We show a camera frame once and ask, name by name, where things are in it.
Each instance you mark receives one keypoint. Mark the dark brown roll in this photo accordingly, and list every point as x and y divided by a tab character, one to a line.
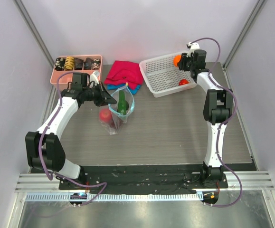
78	64

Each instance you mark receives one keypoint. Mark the aluminium frame rail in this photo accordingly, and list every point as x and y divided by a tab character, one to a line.
246	180

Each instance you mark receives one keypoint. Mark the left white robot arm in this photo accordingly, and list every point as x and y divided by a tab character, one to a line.
43	147

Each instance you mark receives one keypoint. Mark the red pepper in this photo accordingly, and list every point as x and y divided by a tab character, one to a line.
183	82

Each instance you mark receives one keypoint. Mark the red folded cloth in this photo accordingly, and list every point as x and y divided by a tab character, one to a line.
124	72

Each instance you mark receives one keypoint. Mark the yellow striped roll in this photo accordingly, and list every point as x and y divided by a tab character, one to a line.
69	63

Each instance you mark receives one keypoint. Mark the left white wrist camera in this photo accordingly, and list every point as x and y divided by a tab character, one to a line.
94	79

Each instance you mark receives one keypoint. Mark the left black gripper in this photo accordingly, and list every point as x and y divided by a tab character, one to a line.
107	99

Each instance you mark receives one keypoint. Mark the purple grape bunch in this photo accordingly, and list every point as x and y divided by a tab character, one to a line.
115	123

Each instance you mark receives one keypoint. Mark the pink compartment tray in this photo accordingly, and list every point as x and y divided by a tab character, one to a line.
63	82

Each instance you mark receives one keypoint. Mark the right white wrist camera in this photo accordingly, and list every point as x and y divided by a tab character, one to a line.
192	46

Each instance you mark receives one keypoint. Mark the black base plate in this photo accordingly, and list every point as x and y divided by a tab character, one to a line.
149	179

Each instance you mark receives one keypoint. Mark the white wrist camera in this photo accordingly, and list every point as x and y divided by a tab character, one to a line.
94	79
192	46

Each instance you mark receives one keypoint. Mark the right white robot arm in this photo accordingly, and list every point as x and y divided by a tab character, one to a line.
218	108

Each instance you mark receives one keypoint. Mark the white plastic basket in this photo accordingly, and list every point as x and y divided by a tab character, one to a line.
162	77

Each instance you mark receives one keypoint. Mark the white slotted cable duct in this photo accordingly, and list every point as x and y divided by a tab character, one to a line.
82	197

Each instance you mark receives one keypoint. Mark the green cucumber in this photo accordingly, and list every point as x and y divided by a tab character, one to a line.
121	103

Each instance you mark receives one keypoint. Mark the clear zip top bag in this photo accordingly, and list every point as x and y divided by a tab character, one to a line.
113	108

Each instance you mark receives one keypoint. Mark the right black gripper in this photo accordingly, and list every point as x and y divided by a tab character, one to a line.
183	62

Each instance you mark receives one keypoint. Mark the orange fruit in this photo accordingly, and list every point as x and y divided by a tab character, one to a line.
176	60

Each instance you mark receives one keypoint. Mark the green avocado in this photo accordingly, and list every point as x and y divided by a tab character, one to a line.
126	105

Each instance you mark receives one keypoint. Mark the floral end roll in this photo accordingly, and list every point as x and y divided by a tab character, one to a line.
96	63

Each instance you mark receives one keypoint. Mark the black patterned roll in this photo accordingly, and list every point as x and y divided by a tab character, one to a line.
88	63

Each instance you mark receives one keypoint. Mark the red apple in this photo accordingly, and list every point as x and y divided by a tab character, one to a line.
105	115

